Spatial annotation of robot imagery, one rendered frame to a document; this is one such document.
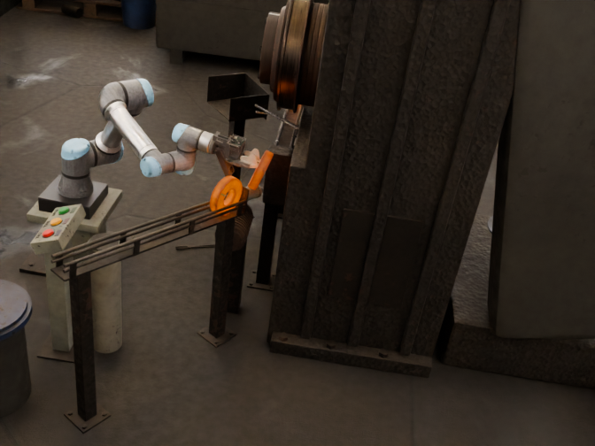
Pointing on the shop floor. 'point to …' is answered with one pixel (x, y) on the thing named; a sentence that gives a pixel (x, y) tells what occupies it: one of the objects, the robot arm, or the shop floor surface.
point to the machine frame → (390, 178)
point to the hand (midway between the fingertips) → (261, 165)
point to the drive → (537, 216)
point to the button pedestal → (60, 298)
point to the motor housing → (238, 259)
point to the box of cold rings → (213, 26)
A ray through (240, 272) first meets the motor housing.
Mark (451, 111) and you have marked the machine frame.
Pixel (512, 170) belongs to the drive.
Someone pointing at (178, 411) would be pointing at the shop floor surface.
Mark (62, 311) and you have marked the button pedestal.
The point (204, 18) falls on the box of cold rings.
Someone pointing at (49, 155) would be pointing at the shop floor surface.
